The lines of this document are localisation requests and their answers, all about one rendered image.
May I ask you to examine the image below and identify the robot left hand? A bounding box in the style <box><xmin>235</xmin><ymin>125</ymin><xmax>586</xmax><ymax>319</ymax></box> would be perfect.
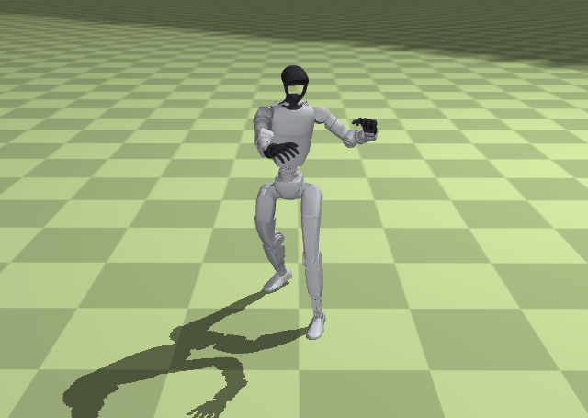
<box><xmin>352</xmin><ymin>118</ymin><xmax>377</xmax><ymax>134</ymax></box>

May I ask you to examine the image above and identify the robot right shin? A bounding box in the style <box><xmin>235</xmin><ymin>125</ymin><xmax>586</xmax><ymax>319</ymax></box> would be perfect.
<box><xmin>263</xmin><ymin>244</ymin><xmax>287</xmax><ymax>276</ymax></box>

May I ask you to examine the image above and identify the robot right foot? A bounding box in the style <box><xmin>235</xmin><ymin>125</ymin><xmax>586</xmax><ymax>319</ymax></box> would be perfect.
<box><xmin>263</xmin><ymin>268</ymin><xmax>292</xmax><ymax>291</ymax></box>

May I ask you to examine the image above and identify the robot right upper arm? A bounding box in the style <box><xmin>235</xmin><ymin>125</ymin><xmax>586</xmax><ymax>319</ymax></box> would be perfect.
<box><xmin>253</xmin><ymin>107</ymin><xmax>274</xmax><ymax>142</ymax></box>

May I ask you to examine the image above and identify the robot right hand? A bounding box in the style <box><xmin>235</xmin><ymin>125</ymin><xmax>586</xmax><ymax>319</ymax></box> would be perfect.
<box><xmin>264</xmin><ymin>142</ymin><xmax>299</xmax><ymax>164</ymax></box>

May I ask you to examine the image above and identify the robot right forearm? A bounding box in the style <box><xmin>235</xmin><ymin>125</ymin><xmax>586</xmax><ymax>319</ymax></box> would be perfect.
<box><xmin>254</xmin><ymin>128</ymin><xmax>272</xmax><ymax>159</ymax></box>

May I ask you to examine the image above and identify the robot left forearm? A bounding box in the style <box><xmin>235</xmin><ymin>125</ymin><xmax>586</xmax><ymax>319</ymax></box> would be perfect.
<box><xmin>354</xmin><ymin>130</ymin><xmax>378</xmax><ymax>144</ymax></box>

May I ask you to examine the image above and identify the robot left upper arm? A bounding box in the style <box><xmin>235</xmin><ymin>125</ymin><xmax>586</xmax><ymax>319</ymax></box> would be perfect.
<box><xmin>312</xmin><ymin>107</ymin><xmax>356</xmax><ymax>148</ymax></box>

